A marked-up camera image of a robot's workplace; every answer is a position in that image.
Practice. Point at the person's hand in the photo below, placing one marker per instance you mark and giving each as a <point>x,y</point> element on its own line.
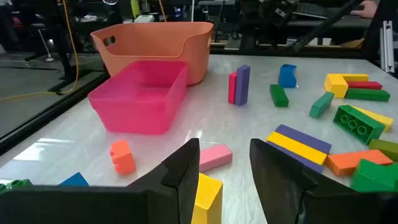
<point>363,9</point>

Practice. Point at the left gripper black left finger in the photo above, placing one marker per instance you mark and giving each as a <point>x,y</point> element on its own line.
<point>155,193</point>

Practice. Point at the olive green long block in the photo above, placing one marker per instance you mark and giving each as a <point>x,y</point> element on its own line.
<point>385,148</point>

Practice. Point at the orange long block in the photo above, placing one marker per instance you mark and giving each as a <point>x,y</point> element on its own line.
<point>357,161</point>

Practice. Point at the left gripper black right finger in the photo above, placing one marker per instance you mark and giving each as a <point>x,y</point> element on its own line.
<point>295,193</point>

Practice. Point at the red long block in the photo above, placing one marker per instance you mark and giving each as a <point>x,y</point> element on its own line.
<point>232,88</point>
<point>363,85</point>

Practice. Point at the yellow long block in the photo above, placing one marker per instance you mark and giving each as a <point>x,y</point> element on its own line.
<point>295,147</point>
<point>206,199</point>
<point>382,119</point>
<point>357,77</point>
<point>335,85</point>

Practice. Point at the silver aluminium profile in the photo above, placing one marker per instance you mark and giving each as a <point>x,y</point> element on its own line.
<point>387,46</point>

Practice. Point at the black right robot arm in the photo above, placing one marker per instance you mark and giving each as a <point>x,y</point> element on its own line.
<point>270,21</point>

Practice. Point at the light pink block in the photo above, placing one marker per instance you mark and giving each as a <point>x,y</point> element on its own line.
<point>214,157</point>

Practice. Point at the white stand base with pole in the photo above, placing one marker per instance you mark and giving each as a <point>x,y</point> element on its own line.
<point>49,57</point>

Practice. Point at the orange lego brick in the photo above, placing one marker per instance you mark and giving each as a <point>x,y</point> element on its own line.
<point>122,157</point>

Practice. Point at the small blue block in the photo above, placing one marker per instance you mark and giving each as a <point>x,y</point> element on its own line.
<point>74,180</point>

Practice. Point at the small green lego brick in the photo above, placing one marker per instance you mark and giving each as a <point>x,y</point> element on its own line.
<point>15,184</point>

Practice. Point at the pink plastic bin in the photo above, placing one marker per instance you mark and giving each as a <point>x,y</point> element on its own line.
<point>136,115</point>

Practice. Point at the small green block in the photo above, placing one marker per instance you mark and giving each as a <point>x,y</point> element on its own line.
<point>373,177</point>

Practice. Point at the large green lego brick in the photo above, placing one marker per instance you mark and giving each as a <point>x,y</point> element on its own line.
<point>357,124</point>

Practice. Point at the orange plastic bin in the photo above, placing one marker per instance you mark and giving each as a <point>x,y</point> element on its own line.
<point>149,40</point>

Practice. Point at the small blue lego brick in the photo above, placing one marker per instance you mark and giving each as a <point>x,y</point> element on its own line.
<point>287,76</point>

